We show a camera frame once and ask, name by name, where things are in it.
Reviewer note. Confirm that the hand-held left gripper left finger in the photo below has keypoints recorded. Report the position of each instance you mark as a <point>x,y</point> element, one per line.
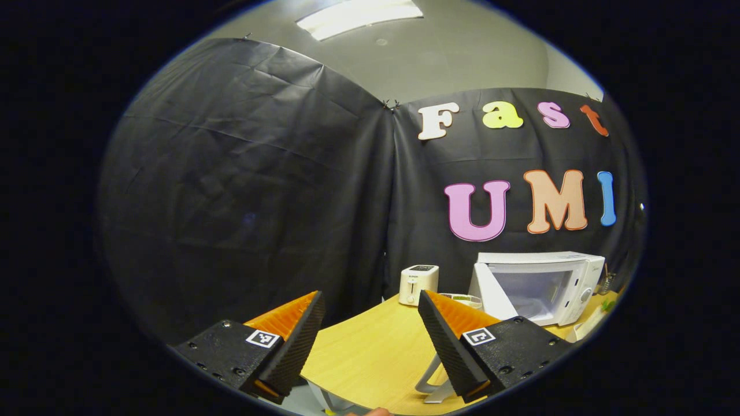
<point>298,346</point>

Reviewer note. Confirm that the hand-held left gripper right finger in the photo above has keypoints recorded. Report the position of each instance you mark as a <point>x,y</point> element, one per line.
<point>445,346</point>

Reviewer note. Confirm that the white microwave oven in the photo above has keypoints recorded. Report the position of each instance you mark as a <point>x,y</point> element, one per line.
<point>572,289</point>

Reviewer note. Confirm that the small white bowl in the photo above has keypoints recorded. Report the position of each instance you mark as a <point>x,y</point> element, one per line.
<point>465,300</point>

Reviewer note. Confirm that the white toaster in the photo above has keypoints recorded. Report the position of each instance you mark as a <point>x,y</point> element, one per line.
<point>417,284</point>

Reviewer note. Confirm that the black backdrop cloth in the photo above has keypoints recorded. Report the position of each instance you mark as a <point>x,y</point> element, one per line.
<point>248,190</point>

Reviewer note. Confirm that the black cloth clip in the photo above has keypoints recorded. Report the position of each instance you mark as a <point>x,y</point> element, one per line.
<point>391,106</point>

